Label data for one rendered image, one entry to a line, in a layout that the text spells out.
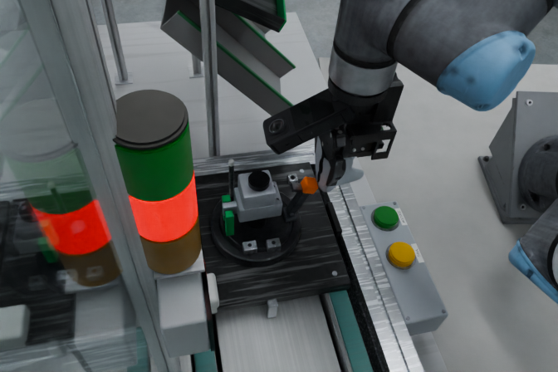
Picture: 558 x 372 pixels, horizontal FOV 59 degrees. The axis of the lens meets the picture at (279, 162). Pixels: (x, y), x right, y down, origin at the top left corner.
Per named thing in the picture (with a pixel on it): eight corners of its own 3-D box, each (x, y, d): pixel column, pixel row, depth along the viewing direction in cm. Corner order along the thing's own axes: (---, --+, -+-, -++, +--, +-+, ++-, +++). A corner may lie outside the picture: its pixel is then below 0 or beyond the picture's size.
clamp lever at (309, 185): (293, 207, 77) (315, 177, 72) (296, 217, 76) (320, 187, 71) (273, 205, 76) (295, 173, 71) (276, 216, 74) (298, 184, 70)
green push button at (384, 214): (390, 210, 84) (394, 203, 82) (399, 230, 81) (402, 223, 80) (369, 213, 83) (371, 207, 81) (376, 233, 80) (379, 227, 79)
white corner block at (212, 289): (215, 284, 73) (214, 271, 70) (220, 313, 70) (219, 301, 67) (183, 290, 72) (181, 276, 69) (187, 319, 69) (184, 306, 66)
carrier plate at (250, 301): (308, 168, 89) (310, 160, 87) (349, 289, 74) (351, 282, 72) (173, 185, 84) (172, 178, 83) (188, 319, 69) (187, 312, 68)
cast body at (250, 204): (274, 193, 75) (277, 163, 70) (281, 216, 73) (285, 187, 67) (220, 201, 74) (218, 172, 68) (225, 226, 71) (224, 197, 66)
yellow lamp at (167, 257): (198, 218, 43) (194, 185, 40) (204, 269, 40) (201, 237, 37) (139, 227, 43) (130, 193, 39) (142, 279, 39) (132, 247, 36)
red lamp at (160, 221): (194, 184, 40) (189, 143, 36) (201, 237, 37) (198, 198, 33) (130, 193, 39) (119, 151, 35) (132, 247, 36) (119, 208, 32)
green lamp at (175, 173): (189, 142, 36) (184, 91, 32) (198, 197, 33) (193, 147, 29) (119, 150, 35) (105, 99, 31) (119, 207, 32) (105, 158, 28)
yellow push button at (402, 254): (406, 245, 79) (409, 239, 78) (416, 267, 77) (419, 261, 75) (383, 249, 79) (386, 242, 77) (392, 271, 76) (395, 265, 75)
